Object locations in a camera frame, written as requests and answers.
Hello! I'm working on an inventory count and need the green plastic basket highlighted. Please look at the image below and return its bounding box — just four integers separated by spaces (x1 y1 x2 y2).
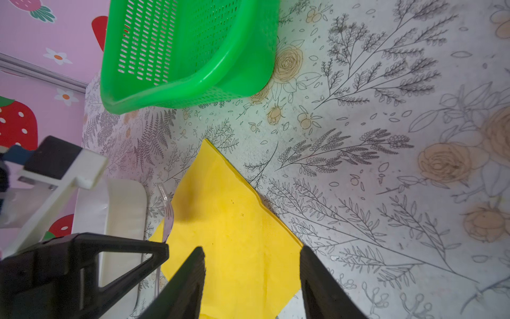
100 0 280 114

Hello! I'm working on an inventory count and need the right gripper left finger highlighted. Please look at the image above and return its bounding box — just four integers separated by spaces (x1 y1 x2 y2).
139 246 206 318

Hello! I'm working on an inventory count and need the yellow paper napkin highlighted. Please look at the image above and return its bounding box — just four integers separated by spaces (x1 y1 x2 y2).
162 140 303 318

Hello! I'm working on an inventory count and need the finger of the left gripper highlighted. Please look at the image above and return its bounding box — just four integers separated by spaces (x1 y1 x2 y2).
1 233 169 318

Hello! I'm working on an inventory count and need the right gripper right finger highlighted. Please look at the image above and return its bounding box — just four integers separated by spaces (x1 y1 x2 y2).
300 246 367 319

